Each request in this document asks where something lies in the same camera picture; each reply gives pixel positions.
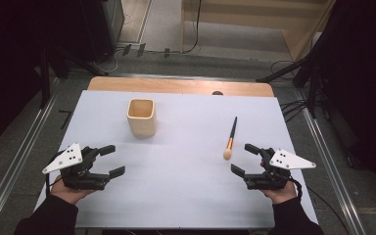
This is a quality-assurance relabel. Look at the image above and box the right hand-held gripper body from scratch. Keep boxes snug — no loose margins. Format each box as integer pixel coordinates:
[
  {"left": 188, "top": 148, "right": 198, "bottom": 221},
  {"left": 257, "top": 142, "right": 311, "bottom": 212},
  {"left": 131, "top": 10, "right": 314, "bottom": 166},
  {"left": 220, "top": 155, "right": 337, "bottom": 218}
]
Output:
[{"left": 244, "top": 147, "right": 317, "bottom": 191}]

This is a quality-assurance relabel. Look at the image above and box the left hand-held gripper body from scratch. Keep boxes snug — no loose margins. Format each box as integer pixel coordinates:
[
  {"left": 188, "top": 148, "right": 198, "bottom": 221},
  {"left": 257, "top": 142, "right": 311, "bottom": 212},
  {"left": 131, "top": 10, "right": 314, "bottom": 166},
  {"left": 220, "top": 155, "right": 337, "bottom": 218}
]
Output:
[{"left": 42, "top": 142, "right": 111, "bottom": 191}]

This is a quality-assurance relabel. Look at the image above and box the makeup brush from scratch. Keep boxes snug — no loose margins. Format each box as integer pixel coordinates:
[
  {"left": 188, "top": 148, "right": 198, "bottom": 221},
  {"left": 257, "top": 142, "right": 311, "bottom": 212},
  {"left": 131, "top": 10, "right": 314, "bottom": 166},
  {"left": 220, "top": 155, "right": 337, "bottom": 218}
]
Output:
[{"left": 222, "top": 116, "right": 239, "bottom": 161}]

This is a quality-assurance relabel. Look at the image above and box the person's right hand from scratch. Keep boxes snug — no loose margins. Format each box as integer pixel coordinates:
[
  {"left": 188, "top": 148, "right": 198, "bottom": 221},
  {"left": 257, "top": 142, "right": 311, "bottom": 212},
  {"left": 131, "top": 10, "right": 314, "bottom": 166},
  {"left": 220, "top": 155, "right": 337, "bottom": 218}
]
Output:
[{"left": 259, "top": 161, "right": 298, "bottom": 206}]

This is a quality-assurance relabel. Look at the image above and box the person's left hand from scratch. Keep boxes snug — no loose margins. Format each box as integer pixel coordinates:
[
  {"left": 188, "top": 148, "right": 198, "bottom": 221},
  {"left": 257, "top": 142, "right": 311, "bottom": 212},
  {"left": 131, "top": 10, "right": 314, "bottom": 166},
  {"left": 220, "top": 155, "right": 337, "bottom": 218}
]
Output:
[{"left": 50, "top": 174, "right": 96, "bottom": 206}]

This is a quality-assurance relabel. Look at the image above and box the square wooden cup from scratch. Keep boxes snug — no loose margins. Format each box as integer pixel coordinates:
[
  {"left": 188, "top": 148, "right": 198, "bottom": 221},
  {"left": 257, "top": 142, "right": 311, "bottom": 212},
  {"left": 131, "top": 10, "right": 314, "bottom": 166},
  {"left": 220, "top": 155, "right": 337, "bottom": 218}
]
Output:
[{"left": 125, "top": 98, "right": 158, "bottom": 138}]

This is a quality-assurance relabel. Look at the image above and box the white table mat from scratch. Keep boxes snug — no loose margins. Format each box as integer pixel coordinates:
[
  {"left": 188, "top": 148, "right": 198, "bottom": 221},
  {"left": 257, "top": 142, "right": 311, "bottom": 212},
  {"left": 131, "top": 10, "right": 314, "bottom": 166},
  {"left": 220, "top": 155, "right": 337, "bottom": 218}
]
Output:
[{"left": 33, "top": 90, "right": 319, "bottom": 230}]

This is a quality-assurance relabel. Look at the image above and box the black metal stand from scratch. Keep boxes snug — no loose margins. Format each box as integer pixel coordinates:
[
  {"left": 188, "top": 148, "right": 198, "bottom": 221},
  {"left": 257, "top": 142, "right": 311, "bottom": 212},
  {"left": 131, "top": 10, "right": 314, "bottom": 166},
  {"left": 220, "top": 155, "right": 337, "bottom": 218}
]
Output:
[
  {"left": 35, "top": 42, "right": 110, "bottom": 110},
  {"left": 256, "top": 55, "right": 324, "bottom": 119}
]

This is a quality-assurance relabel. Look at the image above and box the wooden table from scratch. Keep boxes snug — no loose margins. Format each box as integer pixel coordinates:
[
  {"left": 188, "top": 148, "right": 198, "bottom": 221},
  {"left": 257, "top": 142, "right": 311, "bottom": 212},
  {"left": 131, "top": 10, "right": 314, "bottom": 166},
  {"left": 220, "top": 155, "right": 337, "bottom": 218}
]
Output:
[{"left": 87, "top": 76, "right": 275, "bottom": 98}]

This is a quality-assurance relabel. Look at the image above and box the dark curtain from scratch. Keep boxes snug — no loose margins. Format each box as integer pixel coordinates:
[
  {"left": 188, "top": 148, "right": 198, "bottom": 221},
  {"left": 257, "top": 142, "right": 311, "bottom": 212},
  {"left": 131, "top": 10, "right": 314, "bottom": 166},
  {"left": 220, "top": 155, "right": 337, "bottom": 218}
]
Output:
[
  {"left": 309, "top": 0, "right": 376, "bottom": 200},
  {"left": 0, "top": 0, "right": 86, "bottom": 157}
]

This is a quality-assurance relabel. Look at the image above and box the black cabinet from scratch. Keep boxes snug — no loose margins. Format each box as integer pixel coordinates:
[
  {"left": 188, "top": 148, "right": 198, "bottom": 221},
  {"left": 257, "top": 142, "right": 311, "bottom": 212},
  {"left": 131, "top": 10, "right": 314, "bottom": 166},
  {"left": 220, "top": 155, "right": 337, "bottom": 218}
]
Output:
[{"left": 77, "top": 0, "right": 125, "bottom": 64}]

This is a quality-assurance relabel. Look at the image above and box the light wooden furniture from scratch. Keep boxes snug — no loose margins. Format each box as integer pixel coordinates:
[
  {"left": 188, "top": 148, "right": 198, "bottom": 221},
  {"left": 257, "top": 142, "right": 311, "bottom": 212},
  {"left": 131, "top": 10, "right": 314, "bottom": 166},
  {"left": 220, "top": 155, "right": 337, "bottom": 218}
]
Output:
[{"left": 179, "top": 0, "right": 337, "bottom": 62}]

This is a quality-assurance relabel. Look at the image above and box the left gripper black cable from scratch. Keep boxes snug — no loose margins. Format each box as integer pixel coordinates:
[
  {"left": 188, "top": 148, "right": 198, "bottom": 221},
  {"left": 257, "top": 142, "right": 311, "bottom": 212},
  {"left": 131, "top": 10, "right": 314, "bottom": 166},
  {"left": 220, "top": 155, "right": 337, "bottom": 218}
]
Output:
[{"left": 45, "top": 151, "right": 64, "bottom": 198}]

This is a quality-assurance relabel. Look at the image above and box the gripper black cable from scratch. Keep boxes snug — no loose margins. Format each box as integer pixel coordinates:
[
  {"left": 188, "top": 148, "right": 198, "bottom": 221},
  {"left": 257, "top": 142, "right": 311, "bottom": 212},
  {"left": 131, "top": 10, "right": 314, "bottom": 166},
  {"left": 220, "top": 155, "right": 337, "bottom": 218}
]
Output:
[
  {"left": 45, "top": 151, "right": 64, "bottom": 198},
  {"left": 287, "top": 175, "right": 351, "bottom": 235}
]

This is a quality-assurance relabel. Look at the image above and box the metal floor rail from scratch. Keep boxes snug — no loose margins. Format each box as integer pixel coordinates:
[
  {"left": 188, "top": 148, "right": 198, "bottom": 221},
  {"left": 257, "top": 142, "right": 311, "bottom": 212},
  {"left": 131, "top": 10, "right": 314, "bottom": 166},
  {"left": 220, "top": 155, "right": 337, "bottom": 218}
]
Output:
[
  {"left": 294, "top": 89, "right": 369, "bottom": 235},
  {"left": 0, "top": 77, "right": 61, "bottom": 235}
]

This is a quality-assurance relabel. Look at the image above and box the bundle of black floor cables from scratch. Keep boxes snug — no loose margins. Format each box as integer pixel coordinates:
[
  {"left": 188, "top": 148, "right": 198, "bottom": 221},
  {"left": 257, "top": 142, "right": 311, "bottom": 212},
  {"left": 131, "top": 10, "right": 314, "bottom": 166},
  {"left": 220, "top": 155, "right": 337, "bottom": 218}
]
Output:
[{"left": 279, "top": 98, "right": 308, "bottom": 123}]

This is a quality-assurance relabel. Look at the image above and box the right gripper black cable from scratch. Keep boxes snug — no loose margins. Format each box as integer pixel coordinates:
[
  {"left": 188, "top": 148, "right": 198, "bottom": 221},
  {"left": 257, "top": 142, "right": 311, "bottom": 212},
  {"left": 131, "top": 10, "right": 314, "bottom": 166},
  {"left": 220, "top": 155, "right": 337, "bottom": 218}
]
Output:
[{"left": 287, "top": 175, "right": 351, "bottom": 235}]

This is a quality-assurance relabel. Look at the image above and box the hanging black cable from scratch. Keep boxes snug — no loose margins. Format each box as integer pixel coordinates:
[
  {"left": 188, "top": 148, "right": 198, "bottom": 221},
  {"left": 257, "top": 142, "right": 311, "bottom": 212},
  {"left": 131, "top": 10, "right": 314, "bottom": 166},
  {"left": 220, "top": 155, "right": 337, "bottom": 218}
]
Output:
[{"left": 181, "top": 0, "right": 203, "bottom": 55}]

